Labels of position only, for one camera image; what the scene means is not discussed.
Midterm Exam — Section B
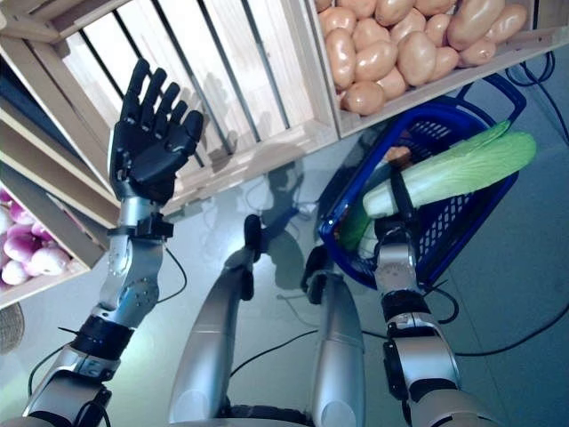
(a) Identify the dark robot waist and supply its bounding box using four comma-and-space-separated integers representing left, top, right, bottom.
220, 402, 312, 427

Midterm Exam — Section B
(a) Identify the woven wicker basket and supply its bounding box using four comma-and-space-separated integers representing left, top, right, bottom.
0, 302, 24, 356

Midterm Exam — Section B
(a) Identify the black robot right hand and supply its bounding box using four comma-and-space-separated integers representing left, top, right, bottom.
373, 171, 417, 245

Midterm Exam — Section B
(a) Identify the purple white toy turnip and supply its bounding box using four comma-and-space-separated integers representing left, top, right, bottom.
1, 260, 32, 286
4, 224, 45, 262
26, 246, 72, 276
6, 202, 36, 226

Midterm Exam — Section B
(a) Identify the silver robot left leg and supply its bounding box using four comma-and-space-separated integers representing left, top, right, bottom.
168, 213, 263, 426

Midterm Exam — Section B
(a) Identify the wooden slat crate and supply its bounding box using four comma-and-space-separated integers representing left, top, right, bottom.
306, 0, 569, 140
0, 0, 341, 197
0, 186, 110, 310

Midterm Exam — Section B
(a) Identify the wooden framed display shelf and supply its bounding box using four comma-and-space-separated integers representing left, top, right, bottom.
0, 0, 124, 250

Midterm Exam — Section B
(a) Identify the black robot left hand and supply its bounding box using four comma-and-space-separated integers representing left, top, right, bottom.
108, 59, 205, 204

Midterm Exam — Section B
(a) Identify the blue plastic shopping basket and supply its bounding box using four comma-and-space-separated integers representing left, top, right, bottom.
317, 73, 528, 293

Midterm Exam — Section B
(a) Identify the tan toy potato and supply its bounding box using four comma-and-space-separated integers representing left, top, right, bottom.
457, 38, 497, 68
344, 81, 386, 116
446, 0, 506, 51
484, 4, 529, 44
384, 146, 413, 168
397, 30, 437, 87
326, 27, 357, 89
354, 40, 398, 82

